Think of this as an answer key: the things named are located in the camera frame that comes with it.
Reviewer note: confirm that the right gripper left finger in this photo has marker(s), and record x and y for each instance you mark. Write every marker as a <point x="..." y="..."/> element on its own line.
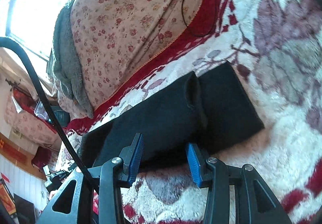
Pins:
<point x="73" y="202"/>

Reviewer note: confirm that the black pants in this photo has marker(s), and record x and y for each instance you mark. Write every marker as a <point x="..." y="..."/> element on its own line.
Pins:
<point x="211" y="110"/>

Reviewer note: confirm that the black television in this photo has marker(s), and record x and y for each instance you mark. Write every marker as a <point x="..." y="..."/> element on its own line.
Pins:
<point x="25" y="210"/>

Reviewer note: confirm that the teal plastic bag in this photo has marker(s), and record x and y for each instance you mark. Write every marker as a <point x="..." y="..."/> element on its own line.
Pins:
<point x="62" y="117"/>

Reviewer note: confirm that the clear plastic bag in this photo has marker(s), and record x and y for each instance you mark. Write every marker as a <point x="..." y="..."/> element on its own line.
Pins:
<point x="40" y="111"/>

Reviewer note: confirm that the floral pillow stack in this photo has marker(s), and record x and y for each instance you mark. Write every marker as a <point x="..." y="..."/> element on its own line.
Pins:
<point x="20" y="117"/>

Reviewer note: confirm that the grey fleece garment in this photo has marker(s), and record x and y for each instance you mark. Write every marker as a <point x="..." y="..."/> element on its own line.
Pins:
<point x="67" y="67"/>

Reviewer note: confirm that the pink floral quilt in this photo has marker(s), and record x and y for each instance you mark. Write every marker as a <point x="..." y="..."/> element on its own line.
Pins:
<point x="113" y="38"/>

